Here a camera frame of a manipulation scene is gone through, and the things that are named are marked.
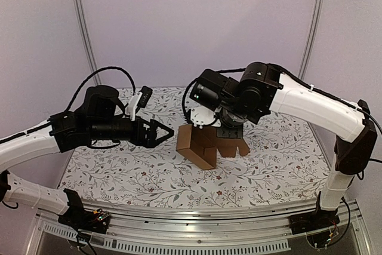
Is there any brown cardboard box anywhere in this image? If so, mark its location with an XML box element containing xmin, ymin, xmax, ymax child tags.
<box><xmin>176</xmin><ymin>124</ymin><xmax>250</xmax><ymax>170</ymax></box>

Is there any left aluminium corner post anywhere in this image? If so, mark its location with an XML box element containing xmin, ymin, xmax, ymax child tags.
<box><xmin>73</xmin><ymin>0</ymin><xmax>98</xmax><ymax>72</ymax></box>

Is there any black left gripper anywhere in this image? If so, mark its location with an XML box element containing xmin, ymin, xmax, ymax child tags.
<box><xmin>89</xmin><ymin>115</ymin><xmax>174</xmax><ymax>148</ymax></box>

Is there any floral patterned table mat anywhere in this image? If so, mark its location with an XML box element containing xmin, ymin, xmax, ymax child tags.
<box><xmin>57</xmin><ymin>86</ymin><xmax>335</xmax><ymax>209</ymax></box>

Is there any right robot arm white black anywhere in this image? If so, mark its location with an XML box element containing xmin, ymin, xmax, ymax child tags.
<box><xmin>189</xmin><ymin>62</ymin><xmax>379</xmax><ymax>229</ymax></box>

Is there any curved aluminium rail base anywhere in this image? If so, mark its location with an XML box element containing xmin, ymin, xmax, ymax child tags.
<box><xmin>26</xmin><ymin>199</ymin><xmax>374</xmax><ymax>254</ymax></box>

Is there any black right camera cable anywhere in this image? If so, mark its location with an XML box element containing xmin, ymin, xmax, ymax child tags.
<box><xmin>180</xmin><ymin>68</ymin><xmax>247</xmax><ymax>124</ymax></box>

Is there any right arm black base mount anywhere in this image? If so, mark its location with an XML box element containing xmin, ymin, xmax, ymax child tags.
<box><xmin>288</xmin><ymin>192</ymin><xmax>340</xmax><ymax>249</ymax></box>

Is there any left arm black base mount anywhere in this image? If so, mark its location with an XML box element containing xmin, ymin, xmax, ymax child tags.
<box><xmin>58</xmin><ymin>189</ymin><xmax>111</xmax><ymax>234</ymax></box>

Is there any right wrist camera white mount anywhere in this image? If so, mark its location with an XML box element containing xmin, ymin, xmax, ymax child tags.
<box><xmin>186</xmin><ymin>106</ymin><xmax>221</xmax><ymax>128</ymax></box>

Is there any aluminium corner post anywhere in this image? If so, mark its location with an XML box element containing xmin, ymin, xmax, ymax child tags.
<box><xmin>73</xmin><ymin>0</ymin><xmax>98</xmax><ymax>72</ymax></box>
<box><xmin>298</xmin><ymin>0</ymin><xmax>324</xmax><ymax>79</ymax></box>

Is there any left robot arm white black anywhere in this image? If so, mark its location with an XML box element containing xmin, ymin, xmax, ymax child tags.
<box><xmin>1</xmin><ymin>85</ymin><xmax>174</xmax><ymax>228</ymax></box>

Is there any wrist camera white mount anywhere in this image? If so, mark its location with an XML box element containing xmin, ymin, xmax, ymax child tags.
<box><xmin>186</xmin><ymin>106</ymin><xmax>221</xmax><ymax>128</ymax></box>
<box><xmin>125</xmin><ymin>86</ymin><xmax>153</xmax><ymax>121</ymax></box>

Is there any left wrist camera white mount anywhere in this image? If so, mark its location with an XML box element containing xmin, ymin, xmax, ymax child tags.
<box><xmin>125</xmin><ymin>86</ymin><xmax>153</xmax><ymax>121</ymax></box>

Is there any black left camera cable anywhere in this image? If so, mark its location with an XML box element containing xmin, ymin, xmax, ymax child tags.
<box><xmin>64</xmin><ymin>66</ymin><xmax>137</xmax><ymax>112</ymax></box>

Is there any right aluminium corner post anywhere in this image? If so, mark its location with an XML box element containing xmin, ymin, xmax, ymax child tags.
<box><xmin>298</xmin><ymin>0</ymin><xmax>324</xmax><ymax>79</ymax></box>

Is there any black camera cable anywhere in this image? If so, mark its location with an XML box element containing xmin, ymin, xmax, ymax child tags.
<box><xmin>180</xmin><ymin>68</ymin><xmax>247</xmax><ymax>124</ymax></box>
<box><xmin>64</xmin><ymin>66</ymin><xmax>137</xmax><ymax>112</ymax></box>

